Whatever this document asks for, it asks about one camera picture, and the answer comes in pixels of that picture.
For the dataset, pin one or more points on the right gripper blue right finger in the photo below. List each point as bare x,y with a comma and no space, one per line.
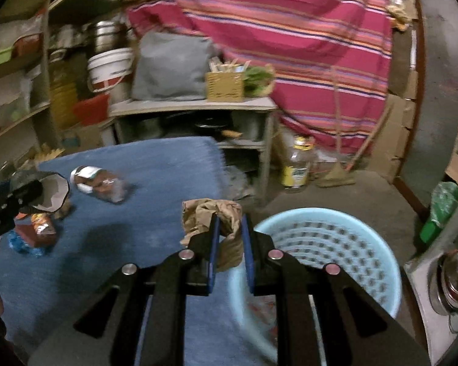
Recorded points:
323,315

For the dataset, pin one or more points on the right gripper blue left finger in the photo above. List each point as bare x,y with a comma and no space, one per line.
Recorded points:
137,317

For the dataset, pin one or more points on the yellow egg carton tray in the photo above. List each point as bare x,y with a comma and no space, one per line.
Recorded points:
46,154

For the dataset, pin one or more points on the light blue plastic basket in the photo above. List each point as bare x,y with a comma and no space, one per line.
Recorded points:
316,237

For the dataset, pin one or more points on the clear jar of dried fruit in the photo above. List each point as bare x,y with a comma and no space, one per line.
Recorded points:
99,183

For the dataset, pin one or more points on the wooden shelf unit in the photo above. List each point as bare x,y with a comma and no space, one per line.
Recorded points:
26,121

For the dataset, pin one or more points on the blue quilted table cloth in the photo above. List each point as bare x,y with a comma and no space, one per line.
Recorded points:
98,238

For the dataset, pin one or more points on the steel kettle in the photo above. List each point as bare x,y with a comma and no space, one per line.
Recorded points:
443,283

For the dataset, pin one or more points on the yellow cap oil bottle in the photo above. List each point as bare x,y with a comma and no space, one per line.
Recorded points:
299,159

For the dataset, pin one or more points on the large oil jug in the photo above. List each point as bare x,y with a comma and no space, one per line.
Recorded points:
62,90

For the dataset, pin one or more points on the red container on shelf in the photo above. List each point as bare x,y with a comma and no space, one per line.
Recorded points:
28,45

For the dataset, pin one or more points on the white plastic bucket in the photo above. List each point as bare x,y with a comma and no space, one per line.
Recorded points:
111,72

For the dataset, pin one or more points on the steel pot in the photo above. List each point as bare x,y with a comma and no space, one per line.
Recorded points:
106,35

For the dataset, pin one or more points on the grey side table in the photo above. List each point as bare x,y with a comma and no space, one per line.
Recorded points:
246,127

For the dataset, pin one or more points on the grey fabric cover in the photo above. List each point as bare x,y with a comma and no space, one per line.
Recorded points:
172,67

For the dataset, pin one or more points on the yellow plastic utensil basket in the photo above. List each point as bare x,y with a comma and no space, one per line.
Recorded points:
225,81

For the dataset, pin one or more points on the green leafy vegetable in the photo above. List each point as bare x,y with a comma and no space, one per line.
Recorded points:
258,81

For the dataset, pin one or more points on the red striped curtain cloth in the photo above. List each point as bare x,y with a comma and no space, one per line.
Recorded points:
331,58

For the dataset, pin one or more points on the broom with wooden handle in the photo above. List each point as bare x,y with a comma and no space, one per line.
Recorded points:
340,175

